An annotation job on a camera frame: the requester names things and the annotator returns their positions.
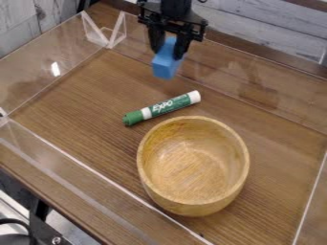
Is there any brown wooden bowl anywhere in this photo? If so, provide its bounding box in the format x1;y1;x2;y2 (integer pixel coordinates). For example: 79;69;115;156
136;116;251;217

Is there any blue foam block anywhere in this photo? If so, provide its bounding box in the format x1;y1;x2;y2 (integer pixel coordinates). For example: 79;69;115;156
152;37;183;79

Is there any black cable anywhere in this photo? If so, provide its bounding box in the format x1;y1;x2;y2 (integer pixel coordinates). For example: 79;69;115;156
0;217;36;245

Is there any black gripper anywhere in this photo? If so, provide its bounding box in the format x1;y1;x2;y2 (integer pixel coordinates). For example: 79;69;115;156
136;0;208;60

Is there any green Expo marker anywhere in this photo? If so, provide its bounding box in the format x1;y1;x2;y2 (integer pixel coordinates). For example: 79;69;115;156
123;90;201;126

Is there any clear acrylic corner bracket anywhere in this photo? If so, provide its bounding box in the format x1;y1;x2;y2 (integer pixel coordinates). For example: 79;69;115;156
80;11;127;49

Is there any black metal table leg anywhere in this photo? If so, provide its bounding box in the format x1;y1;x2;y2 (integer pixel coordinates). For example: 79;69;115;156
35;200;49;221

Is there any clear acrylic barrier wall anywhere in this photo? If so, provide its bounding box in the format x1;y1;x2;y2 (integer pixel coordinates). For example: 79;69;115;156
0;108;213;245

